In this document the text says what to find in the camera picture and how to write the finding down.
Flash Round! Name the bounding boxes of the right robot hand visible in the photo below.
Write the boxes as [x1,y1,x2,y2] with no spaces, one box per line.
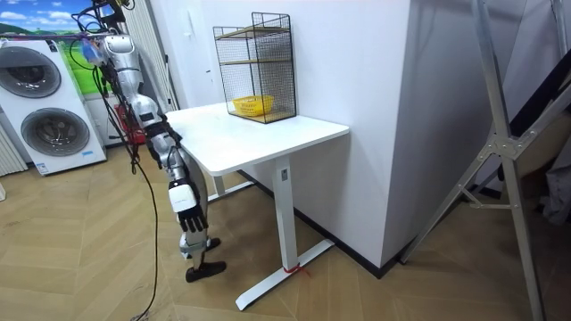
[168,178,210,235]

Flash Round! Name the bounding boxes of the white washing machine tower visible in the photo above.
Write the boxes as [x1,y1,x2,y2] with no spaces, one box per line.
[0,38,108,177]

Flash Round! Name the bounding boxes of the robot legs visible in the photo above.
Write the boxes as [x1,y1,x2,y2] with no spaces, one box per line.
[177,145,228,284]

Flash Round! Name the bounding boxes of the robot body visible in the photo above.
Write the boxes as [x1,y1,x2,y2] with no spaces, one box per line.
[87,0,167,169]

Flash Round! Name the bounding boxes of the yellow plastic basket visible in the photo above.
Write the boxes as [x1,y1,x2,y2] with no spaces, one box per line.
[231,94,276,119]

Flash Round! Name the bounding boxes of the black wire shelf rack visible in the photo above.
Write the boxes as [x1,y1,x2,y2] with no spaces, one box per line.
[212,12,298,125]

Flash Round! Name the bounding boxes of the white standing desk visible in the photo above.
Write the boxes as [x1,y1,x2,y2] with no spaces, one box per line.
[164,102,351,312]

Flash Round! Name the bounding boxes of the white ribbed folding screen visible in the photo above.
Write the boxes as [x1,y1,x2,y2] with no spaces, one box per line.
[120,0,180,113]

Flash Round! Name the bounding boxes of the red box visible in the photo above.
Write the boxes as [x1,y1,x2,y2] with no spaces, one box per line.
[113,103,147,145]

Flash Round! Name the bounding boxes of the white ribbed radiator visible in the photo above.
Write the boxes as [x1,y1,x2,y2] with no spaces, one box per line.
[0,123,29,178]

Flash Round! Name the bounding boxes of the silver metal frame stand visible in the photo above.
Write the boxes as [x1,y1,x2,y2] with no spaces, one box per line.
[398,0,571,321]

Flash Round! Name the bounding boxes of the black board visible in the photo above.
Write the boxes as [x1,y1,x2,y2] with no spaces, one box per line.
[508,47,571,140]

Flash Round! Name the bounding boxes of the landscape wall poster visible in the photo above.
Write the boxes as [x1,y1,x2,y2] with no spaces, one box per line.
[0,0,113,95]

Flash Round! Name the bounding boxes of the cable bundle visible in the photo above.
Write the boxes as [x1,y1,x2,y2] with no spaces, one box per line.
[0,0,136,42]

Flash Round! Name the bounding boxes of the black floor cable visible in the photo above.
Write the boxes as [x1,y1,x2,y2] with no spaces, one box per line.
[91,65,161,321]

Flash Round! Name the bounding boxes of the red strap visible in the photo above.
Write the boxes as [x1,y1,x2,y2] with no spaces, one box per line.
[283,263,311,278]

